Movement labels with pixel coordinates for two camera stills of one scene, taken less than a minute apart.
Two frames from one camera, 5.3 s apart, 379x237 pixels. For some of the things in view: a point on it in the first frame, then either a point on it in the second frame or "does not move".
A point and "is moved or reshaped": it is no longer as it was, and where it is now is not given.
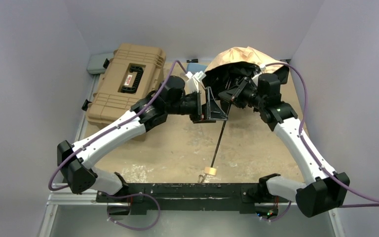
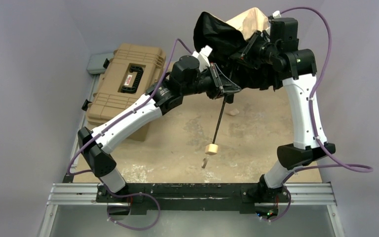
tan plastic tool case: [132, 72] does not move
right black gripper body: [239, 93] → [249, 48]
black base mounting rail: [195, 197] does not move
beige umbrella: [230, 67] is moved or reshaped
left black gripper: [203, 105] → [214, 78]
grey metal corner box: [98, 63] does not move
